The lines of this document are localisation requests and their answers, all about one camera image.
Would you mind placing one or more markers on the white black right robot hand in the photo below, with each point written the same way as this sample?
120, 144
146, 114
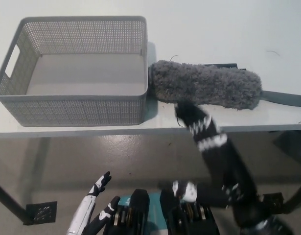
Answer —
221, 151

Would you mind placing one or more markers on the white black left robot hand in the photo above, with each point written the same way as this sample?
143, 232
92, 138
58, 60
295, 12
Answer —
83, 210

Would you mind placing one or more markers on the black teal robot torso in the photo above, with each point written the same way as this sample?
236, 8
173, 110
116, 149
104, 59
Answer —
150, 218

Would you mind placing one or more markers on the black tape patch on desk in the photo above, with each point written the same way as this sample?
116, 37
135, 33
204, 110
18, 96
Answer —
226, 65

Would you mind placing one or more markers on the black floor plate with screws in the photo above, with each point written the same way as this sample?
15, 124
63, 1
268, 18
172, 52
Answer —
273, 199
41, 212

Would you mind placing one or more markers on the grey perforated plastic basket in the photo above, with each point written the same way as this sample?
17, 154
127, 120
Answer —
74, 109

